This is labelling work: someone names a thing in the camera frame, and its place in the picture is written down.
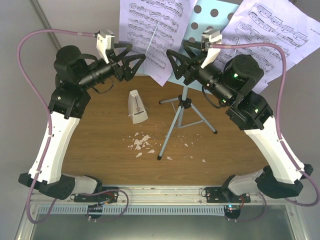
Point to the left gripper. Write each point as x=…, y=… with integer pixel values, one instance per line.
x=126, y=72

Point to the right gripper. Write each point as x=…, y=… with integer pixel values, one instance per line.
x=194, y=64

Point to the white metronome body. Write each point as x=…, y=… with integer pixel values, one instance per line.
x=136, y=109

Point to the sheet music paper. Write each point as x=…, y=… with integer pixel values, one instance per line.
x=153, y=27
x=277, y=22

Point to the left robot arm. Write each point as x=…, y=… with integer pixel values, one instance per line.
x=76, y=73

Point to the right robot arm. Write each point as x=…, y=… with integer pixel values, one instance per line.
x=233, y=87

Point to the white debris pile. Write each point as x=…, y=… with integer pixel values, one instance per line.
x=139, y=141

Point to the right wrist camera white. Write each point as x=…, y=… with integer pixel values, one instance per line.
x=208, y=38

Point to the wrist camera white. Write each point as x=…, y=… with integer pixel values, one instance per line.
x=208, y=38
x=105, y=42

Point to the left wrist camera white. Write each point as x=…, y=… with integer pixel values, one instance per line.
x=105, y=42

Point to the left aluminium frame post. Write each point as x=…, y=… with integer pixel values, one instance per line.
x=39, y=12

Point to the aluminium front rail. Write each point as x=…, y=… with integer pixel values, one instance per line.
x=167, y=195

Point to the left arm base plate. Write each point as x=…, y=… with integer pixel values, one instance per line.
x=109, y=197

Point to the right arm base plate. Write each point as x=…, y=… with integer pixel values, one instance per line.
x=213, y=195

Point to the slotted cable duct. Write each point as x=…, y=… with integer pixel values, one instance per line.
x=142, y=210

